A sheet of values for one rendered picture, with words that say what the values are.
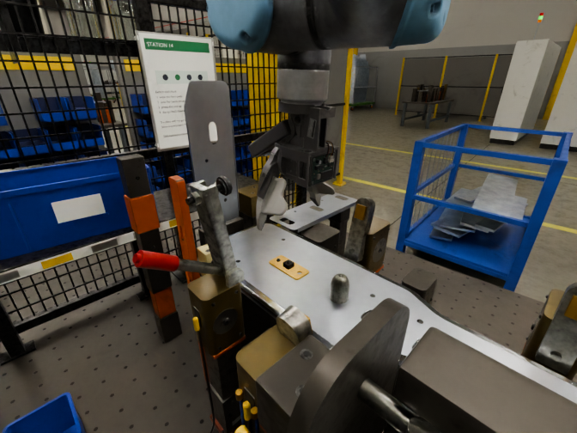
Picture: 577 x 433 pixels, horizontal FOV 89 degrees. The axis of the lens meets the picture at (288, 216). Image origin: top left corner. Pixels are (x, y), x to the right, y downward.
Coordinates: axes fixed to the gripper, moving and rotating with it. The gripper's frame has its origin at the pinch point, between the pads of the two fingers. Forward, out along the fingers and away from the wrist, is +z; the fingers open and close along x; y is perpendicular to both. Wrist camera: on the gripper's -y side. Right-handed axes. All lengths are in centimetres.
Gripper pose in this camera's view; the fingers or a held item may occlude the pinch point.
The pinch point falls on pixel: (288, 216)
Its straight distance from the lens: 54.4
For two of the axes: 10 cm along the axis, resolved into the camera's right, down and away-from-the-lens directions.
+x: 7.2, -3.0, 6.3
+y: 7.0, 3.4, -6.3
